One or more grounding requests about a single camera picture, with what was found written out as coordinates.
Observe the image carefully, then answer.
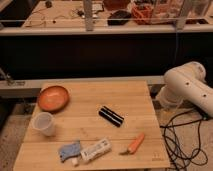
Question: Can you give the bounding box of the orange pepper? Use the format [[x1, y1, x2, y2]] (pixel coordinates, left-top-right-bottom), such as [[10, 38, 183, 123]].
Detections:
[[120, 133, 145, 155]]

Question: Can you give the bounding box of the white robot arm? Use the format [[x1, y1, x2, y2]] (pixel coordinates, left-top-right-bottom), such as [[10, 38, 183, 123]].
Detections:
[[156, 61, 213, 117]]

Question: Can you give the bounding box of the black rectangular block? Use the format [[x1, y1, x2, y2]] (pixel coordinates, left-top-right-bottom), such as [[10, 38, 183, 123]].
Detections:
[[98, 106, 124, 127]]

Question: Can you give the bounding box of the orange bowl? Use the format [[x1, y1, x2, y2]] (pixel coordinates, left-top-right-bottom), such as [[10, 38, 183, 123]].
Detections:
[[37, 85, 70, 112]]

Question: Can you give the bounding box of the black pouch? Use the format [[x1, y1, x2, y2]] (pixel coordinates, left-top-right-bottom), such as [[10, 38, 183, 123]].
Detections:
[[107, 10, 131, 26]]

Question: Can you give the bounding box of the clear plastic cup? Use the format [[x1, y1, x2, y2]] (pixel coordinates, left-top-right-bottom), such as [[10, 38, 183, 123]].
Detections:
[[32, 112, 55, 136]]

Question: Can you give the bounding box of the blue cloth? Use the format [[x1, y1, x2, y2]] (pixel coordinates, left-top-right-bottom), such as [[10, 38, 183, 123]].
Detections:
[[58, 140, 81, 163]]

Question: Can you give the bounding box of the orange basket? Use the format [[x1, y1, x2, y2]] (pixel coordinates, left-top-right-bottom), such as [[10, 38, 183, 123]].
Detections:
[[131, 5, 153, 25]]

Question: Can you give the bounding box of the small white piece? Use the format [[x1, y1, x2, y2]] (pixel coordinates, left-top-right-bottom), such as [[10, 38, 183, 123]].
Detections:
[[71, 158, 79, 167]]

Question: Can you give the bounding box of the grey metal post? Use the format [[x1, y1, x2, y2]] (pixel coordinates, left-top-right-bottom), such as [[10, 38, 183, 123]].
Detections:
[[83, 0, 93, 31]]

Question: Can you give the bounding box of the black cable bundle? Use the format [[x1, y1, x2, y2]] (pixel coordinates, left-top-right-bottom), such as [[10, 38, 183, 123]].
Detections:
[[159, 108, 213, 171]]

